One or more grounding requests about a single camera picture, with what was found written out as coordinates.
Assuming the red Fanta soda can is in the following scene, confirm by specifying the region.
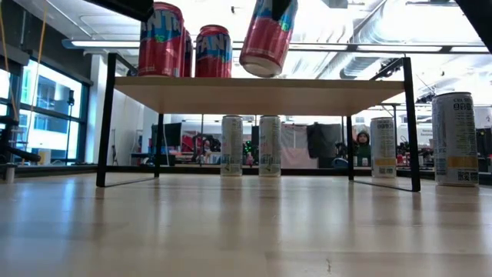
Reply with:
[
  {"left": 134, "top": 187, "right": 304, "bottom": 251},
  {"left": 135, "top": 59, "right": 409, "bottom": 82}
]
[
  {"left": 194, "top": 24, "right": 234, "bottom": 78},
  {"left": 238, "top": 0, "right": 299, "bottom": 78},
  {"left": 183, "top": 28, "right": 194, "bottom": 78},
  {"left": 137, "top": 1, "right": 187, "bottom": 78}
]

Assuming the white Celsius drink can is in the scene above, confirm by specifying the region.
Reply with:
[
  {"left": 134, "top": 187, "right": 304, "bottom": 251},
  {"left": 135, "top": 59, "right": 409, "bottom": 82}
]
[
  {"left": 369, "top": 116, "right": 397, "bottom": 179},
  {"left": 430, "top": 91, "right": 480, "bottom": 188},
  {"left": 220, "top": 115, "right": 244, "bottom": 177},
  {"left": 258, "top": 115, "right": 282, "bottom": 178}
]

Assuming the wooden shelf with black legs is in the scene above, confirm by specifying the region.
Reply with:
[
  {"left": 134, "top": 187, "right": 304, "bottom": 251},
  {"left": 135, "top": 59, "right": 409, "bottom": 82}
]
[{"left": 95, "top": 52, "right": 422, "bottom": 192}]

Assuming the black hanging cloth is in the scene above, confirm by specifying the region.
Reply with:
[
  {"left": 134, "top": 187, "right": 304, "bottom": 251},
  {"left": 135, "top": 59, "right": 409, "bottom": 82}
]
[{"left": 306, "top": 122, "right": 343, "bottom": 159}]

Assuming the pink and white cloth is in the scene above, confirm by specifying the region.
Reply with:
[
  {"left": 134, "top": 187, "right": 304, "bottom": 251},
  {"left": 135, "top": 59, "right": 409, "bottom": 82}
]
[{"left": 279, "top": 122, "right": 320, "bottom": 169}]

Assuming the person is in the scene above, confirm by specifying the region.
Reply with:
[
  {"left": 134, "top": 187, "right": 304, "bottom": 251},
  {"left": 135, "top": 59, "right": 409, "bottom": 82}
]
[{"left": 353, "top": 130, "right": 373, "bottom": 167}]

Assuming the black monitor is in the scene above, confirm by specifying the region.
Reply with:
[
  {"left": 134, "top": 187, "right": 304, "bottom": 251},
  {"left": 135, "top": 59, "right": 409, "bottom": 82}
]
[{"left": 151, "top": 122, "right": 183, "bottom": 148}]

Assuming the dark framed window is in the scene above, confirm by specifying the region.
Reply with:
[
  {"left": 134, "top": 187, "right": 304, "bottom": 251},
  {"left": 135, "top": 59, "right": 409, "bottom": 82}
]
[{"left": 0, "top": 57, "right": 93, "bottom": 165}]

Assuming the black aluminium table frame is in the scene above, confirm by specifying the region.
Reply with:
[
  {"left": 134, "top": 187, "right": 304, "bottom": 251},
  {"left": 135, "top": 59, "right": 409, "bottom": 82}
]
[{"left": 11, "top": 163, "right": 492, "bottom": 177}]

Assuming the yellow extension cable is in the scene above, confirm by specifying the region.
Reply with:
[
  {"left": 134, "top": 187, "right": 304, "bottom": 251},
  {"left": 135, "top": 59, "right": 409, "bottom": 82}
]
[{"left": 0, "top": 0, "right": 49, "bottom": 149}]

